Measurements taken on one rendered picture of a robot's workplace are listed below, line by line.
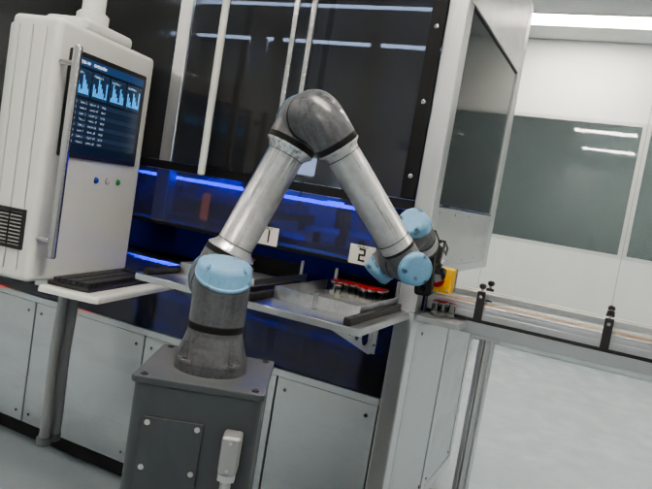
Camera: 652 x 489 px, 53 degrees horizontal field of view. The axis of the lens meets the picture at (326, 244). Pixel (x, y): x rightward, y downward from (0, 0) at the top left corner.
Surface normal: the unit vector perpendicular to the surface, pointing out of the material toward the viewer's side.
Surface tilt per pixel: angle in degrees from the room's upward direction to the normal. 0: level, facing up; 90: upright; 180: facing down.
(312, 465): 90
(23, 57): 90
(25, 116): 90
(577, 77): 90
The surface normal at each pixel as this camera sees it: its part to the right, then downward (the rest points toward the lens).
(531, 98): -0.41, 0.00
